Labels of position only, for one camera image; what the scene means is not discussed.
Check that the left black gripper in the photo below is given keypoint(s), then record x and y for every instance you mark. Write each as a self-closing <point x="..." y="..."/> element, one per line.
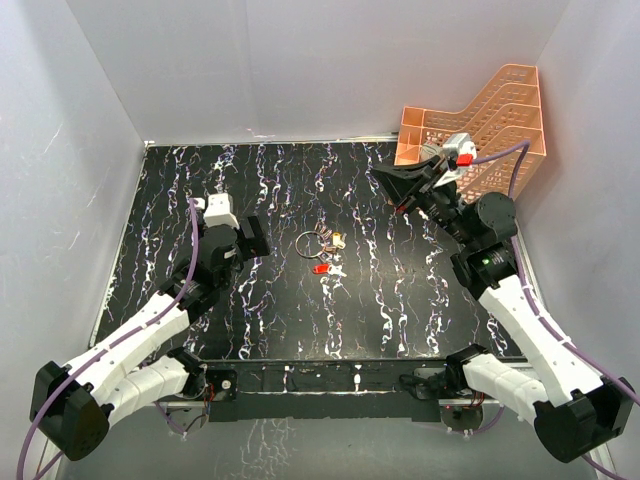
<point x="255" y="245"/>

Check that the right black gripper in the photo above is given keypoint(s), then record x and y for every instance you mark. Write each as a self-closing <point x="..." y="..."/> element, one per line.
<point x="401" y="180"/>

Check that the large silver keyring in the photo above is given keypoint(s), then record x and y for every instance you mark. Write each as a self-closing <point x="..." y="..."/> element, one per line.
<point x="309" y="244"/>

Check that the bunch of brass keys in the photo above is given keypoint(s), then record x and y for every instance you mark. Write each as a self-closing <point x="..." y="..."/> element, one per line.
<point x="332" y="241"/>

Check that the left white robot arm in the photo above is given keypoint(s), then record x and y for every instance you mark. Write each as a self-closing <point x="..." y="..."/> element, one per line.
<point x="74" y="405"/>

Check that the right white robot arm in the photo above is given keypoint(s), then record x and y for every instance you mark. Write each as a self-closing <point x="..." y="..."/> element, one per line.
<point x="572" y="407"/>

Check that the orange plastic file organizer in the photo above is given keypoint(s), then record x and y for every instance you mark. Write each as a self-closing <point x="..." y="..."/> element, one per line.
<point x="505" y="112"/>

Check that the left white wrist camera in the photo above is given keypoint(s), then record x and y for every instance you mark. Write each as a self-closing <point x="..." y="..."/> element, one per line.
<point x="216" y="210"/>

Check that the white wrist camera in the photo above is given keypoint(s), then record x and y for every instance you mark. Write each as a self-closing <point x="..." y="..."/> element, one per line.
<point x="216" y="210"/>
<point x="457" y="147"/>

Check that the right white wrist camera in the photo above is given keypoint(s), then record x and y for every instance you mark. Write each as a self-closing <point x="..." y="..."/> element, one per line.
<point x="457" y="147"/>

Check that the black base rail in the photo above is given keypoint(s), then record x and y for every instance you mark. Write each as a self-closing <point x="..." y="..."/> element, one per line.
<point x="338" y="389"/>

